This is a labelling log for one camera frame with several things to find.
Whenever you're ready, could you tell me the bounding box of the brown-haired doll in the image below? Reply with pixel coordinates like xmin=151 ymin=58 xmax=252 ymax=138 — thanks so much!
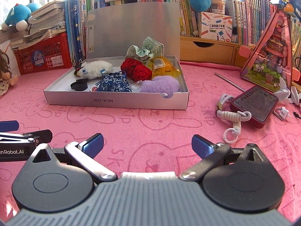
xmin=0 ymin=50 xmax=18 ymax=97

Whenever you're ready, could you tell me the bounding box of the pink triangular toy house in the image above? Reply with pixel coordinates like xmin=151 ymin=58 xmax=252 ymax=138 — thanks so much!
xmin=240 ymin=9 xmax=292 ymax=92

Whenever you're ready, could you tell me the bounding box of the blue floral drawstring pouch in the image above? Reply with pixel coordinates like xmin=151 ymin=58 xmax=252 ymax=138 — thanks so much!
xmin=95 ymin=71 xmax=132 ymax=92

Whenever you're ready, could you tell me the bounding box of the white origami crane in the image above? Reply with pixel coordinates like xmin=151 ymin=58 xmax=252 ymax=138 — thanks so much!
xmin=274 ymin=77 xmax=291 ymax=104

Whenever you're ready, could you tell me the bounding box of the blue plush ball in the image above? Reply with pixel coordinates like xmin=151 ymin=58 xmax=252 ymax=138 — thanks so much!
xmin=189 ymin=0 xmax=211 ymax=13

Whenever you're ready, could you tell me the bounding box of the red crocheted item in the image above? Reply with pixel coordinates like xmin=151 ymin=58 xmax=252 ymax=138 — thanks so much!
xmin=120 ymin=58 xmax=152 ymax=82

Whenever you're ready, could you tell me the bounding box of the orange packet with barcode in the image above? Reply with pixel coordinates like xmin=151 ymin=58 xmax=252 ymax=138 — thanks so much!
xmin=151 ymin=57 xmax=181 ymax=78

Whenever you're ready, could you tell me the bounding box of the silver cardboard box with lid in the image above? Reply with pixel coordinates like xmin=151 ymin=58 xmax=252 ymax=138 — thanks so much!
xmin=44 ymin=2 xmax=189 ymax=110

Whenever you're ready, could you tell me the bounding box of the green striped cloth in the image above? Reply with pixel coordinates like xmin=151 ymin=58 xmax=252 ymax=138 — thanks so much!
xmin=125 ymin=37 xmax=164 ymax=63

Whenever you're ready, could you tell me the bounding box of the metal straw rod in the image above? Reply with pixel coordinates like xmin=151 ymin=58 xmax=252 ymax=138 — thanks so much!
xmin=214 ymin=73 xmax=246 ymax=92

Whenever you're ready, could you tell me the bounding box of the row of books on shelf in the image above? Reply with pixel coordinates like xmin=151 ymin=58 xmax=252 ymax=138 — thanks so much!
xmin=165 ymin=0 xmax=277 ymax=46

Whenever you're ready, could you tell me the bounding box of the stack of worn books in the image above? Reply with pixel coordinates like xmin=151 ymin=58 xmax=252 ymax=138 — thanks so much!
xmin=9 ymin=0 xmax=66 ymax=50

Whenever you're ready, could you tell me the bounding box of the purple fluffy plush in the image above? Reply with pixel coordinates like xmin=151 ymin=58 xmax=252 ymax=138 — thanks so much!
xmin=139 ymin=76 xmax=180 ymax=98

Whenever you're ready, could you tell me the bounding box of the white coiled phone strap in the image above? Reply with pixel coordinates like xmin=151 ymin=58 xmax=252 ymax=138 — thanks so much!
xmin=215 ymin=93 xmax=252 ymax=144

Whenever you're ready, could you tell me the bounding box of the wooden drawer shelf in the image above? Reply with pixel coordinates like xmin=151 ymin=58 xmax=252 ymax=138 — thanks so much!
xmin=180 ymin=36 xmax=247 ymax=68

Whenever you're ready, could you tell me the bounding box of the red plastic crate left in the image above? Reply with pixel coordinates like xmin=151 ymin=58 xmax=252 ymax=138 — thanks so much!
xmin=14 ymin=32 xmax=71 ymax=75

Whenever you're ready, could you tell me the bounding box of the black round puck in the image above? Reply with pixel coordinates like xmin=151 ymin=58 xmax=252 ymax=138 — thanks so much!
xmin=70 ymin=79 xmax=88 ymax=91

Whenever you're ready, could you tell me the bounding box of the white label printer box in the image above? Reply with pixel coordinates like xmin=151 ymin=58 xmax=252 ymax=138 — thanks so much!
xmin=198 ymin=12 xmax=233 ymax=42

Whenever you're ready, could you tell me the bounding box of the row of blue books left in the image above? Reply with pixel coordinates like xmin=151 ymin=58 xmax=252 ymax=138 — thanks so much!
xmin=65 ymin=0 xmax=86 ymax=65

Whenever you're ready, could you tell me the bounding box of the blue Doraemon plush left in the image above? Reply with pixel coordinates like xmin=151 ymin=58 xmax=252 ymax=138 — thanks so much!
xmin=2 ymin=3 xmax=42 ymax=31

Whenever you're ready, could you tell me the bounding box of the white fluffy plush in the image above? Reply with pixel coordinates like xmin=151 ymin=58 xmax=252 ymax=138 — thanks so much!
xmin=74 ymin=60 xmax=114 ymax=80

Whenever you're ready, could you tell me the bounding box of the red-cased smartphone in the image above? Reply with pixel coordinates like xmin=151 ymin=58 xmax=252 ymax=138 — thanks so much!
xmin=230 ymin=86 xmax=279 ymax=129

